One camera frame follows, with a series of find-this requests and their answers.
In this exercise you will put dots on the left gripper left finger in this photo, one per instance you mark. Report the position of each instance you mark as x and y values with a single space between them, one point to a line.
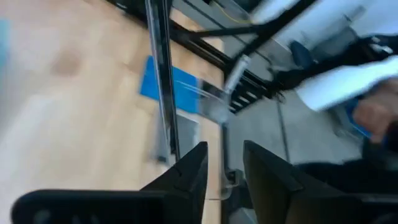
174 193

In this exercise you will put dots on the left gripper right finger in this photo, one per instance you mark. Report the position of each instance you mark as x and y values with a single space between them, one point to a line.
273 193

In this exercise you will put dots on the clear jewel case black tray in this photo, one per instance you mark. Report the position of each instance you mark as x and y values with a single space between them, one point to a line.
166 93

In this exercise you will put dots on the blue disc case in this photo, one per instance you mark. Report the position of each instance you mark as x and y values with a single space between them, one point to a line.
149 84

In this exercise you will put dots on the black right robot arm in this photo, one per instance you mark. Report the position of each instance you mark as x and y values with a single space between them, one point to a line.
289 82

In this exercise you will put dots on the person's forearm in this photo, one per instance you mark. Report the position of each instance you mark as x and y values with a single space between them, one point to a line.
335 84

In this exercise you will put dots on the blue object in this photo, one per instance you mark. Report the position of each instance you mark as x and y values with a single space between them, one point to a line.
357 119

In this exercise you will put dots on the person's hand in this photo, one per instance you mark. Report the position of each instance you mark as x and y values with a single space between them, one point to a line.
376 115

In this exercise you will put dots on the teal translucent plastic bin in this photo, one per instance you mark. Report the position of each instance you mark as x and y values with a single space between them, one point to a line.
3 40

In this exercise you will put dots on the black aluminium table frame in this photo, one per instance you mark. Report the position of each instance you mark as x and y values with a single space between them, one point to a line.
199 46

